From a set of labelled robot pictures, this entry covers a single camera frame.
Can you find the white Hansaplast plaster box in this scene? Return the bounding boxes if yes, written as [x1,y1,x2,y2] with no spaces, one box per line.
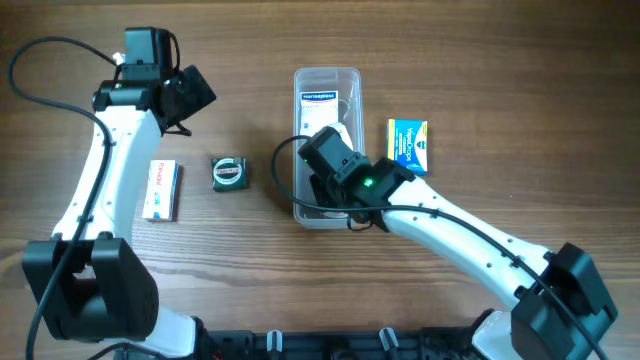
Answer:
[299,91,339,136]

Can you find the clear plastic container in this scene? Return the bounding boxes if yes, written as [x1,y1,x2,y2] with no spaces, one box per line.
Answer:
[293,67,366,230]

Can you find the blue VapoDrops lozenge box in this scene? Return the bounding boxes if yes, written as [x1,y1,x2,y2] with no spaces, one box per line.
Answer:
[387,119,428,176]

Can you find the small white bottle clear cap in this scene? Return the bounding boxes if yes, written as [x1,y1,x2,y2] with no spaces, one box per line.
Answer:
[321,209,348,219]

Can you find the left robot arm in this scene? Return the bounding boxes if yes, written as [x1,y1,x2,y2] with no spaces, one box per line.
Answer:
[22,27,217,359]

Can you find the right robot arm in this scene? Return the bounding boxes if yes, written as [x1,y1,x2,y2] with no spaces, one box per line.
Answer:
[297,127,618,359]

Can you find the white Panadol box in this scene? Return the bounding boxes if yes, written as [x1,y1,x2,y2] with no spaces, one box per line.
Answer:
[142,160,179,221]

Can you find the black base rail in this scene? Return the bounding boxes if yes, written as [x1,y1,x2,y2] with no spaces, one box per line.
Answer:
[113,327,481,360]

